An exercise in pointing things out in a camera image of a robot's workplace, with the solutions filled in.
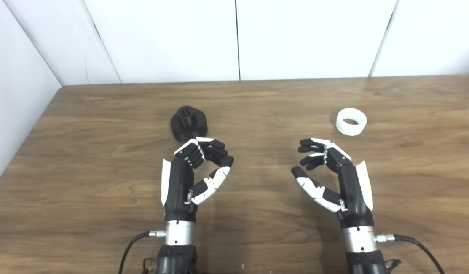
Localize white and black right hand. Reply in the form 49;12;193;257
291;138;375;229

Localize white and black left hand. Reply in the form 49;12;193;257
161;137;235;223

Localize white plastic ring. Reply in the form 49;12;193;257
336;108;368;136

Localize round black plastic part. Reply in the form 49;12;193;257
170;107;209;143

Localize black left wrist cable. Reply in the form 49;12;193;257
118;230;167;274

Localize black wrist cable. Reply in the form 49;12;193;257
118;230;167;274
375;234;446;274

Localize thin left arm wires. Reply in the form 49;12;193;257
142;258;159;274

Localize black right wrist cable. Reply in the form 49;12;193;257
375;234;446;274

